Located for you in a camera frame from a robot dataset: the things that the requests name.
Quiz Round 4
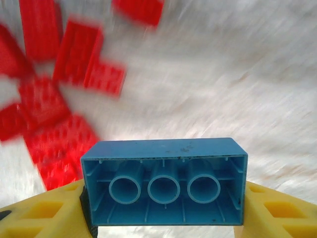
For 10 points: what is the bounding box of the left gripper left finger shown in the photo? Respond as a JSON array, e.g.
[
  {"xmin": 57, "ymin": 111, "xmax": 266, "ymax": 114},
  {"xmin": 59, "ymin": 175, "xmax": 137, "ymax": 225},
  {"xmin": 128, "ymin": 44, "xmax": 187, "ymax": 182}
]
[{"xmin": 0, "ymin": 179, "xmax": 99, "ymax": 238}]

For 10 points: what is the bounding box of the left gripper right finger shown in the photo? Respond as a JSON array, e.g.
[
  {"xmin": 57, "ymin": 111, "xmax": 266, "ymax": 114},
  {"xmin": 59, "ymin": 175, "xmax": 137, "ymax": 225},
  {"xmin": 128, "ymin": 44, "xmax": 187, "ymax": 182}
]
[{"xmin": 234, "ymin": 180, "xmax": 317, "ymax": 238}]

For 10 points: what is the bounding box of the blue lego brick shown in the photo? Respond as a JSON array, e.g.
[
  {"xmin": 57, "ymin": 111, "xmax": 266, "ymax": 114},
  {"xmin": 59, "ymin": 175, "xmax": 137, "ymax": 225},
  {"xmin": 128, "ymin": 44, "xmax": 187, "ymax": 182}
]
[{"xmin": 80, "ymin": 137, "xmax": 249, "ymax": 227}]

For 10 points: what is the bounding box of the red lego brick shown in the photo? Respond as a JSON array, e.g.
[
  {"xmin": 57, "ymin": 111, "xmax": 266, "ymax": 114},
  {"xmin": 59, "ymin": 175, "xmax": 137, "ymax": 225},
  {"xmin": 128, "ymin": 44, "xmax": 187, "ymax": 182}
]
[
  {"xmin": 111, "ymin": 0, "xmax": 164, "ymax": 27},
  {"xmin": 0, "ymin": 103, "xmax": 28, "ymax": 142},
  {"xmin": 37, "ymin": 153, "xmax": 85, "ymax": 191},
  {"xmin": 84, "ymin": 58, "xmax": 127, "ymax": 96},
  {"xmin": 18, "ymin": 0, "xmax": 62, "ymax": 61},
  {"xmin": 18, "ymin": 75, "xmax": 71, "ymax": 132},
  {"xmin": 0, "ymin": 23, "xmax": 34, "ymax": 80},
  {"xmin": 24, "ymin": 114, "xmax": 100, "ymax": 164},
  {"xmin": 52, "ymin": 19, "xmax": 104, "ymax": 87}
]

